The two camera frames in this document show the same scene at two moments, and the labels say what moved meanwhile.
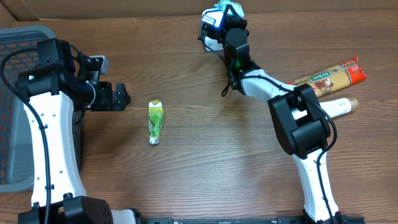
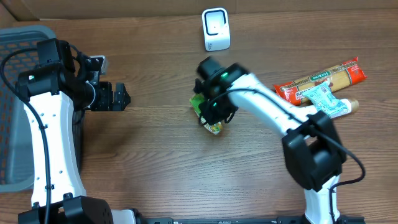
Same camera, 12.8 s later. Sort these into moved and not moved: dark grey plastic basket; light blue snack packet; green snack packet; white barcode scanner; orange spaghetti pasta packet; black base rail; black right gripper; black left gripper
Moved: green snack packet; black right gripper; light blue snack packet
Not moved: black left gripper; dark grey plastic basket; white barcode scanner; orange spaghetti pasta packet; black base rail
